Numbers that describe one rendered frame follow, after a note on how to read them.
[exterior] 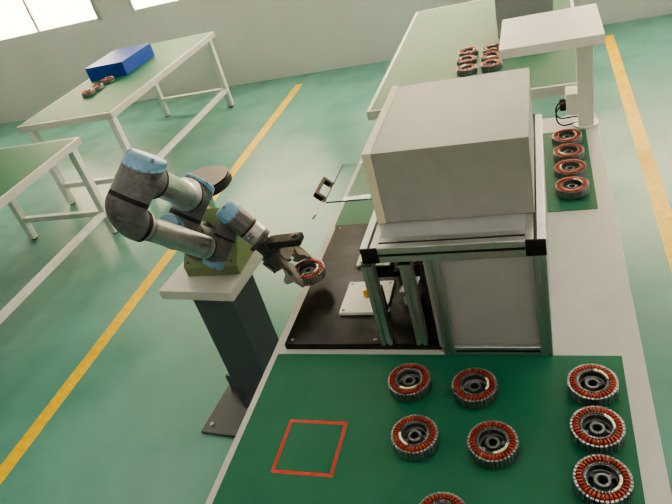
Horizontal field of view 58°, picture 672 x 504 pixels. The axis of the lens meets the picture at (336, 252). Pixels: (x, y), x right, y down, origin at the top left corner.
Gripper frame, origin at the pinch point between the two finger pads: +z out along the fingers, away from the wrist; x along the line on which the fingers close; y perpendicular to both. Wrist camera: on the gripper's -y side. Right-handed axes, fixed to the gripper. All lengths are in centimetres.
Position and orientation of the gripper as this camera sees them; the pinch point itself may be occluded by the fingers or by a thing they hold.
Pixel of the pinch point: (310, 272)
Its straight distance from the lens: 199.0
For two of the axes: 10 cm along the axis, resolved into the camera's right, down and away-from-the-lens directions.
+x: -2.4, 5.9, -7.7
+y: -6.3, 5.1, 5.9
